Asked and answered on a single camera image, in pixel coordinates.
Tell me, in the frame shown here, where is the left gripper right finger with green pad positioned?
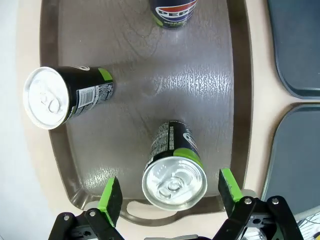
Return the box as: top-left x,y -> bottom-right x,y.
217,168 -> 305,240

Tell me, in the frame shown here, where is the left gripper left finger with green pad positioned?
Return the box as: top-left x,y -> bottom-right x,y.
48,176 -> 124,240

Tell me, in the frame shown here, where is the black Pepsi zero can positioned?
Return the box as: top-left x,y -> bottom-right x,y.
141,119 -> 208,211
22,65 -> 116,130
149,0 -> 198,31

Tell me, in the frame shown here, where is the black plastic tray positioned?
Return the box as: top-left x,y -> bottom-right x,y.
266,0 -> 320,100
261,103 -> 320,218

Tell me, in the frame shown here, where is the brown plastic tray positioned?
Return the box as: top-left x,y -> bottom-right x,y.
39,0 -> 255,227

